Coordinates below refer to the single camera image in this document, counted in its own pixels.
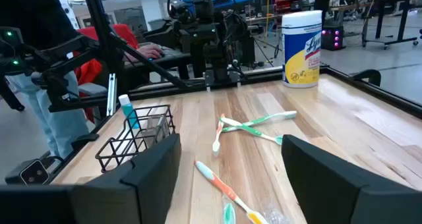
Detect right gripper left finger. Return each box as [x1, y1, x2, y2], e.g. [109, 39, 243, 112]
[74, 133, 183, 224]

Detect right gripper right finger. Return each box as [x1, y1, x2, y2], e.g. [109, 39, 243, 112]
[281, 134, 370, 224]

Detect black wire caddy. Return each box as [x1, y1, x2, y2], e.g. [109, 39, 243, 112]
[94, 104, 177, 174]

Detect teal mouthwash bottle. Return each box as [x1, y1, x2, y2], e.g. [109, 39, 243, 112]
[117, 94, 140, 130]

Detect orange white toothbrush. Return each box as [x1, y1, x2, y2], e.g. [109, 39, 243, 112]
[194, 160, 270, 224]
[212, 113, 227, 156]

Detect green white toothbrush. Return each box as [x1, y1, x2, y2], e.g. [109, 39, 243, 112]
[221, 110, 298, 133]
[220, 116, 284, 146]

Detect plastic green toothbrush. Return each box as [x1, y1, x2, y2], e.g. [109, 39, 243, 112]
[222, 202, 237, 224]

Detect black table clamp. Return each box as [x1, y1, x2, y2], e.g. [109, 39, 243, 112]
[350, 69, 382, 87]
[71, 132, 100, 152]

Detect white yellow blue wipes canister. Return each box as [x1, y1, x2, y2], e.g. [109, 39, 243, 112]
[282, 9, 323, 89]

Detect person's hand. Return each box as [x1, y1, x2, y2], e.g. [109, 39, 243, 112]
[136, 43, 164, 61]

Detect black computer tower pink lights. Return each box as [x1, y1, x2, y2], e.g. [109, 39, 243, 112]
[321, 24, 344, 51]

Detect black standing desk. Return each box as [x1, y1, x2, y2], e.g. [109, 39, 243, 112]
[361, 0, 421, 50]

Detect silver aluminium bracket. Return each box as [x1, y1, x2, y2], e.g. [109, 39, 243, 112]
[106, 72, 118, 117]

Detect black depth camera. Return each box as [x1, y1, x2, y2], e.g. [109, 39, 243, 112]
[5, 157, 51, 186]

